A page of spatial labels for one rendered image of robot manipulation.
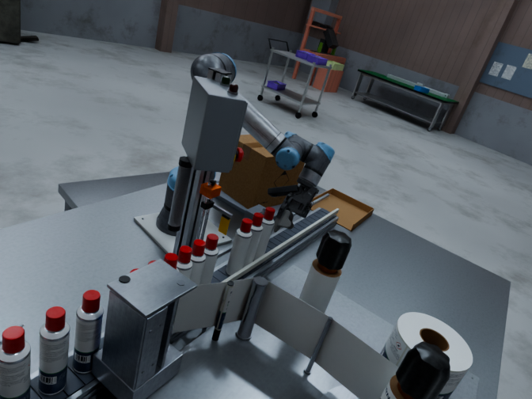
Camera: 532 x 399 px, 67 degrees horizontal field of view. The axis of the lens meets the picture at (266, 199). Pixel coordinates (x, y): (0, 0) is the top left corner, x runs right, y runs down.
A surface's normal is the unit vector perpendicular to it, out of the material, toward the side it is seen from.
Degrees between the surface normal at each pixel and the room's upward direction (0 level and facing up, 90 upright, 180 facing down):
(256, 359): 0
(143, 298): 0
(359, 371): 90
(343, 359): 90
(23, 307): 0
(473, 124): 90
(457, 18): 90
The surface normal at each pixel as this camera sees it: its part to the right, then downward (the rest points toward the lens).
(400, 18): -0.69, 0.14
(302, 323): -0.48, 0.27
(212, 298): 0.44, 0.50
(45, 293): 0.26, -0.87
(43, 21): 0.67, 0.48
